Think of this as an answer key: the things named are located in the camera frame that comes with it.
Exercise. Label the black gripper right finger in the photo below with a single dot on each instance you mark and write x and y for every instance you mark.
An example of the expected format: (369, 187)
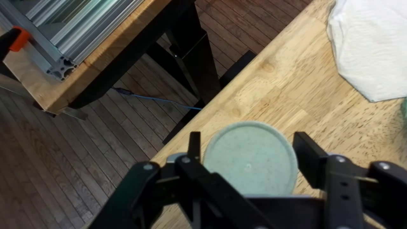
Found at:
(313, 162)

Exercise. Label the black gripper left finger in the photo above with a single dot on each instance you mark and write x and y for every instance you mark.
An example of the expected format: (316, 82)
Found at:
(194, 145)

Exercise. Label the light blue plastic cup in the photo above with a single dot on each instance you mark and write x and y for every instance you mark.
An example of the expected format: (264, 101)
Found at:
(254, 158)

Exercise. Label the hand sanitizer pump bottle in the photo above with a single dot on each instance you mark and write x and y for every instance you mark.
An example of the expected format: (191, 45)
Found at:
(403, 112)

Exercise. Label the black table base bar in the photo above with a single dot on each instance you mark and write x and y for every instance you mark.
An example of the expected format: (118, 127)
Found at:
(169, 32)

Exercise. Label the white folded paper napkin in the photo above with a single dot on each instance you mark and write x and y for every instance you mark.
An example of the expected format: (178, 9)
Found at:
(369, 42)

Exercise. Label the aluminium extrusion frame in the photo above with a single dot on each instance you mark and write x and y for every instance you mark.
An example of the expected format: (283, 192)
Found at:
(63, 32)

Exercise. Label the orange clamp handle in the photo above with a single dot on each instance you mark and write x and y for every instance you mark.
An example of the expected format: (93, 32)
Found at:
(12, 41)

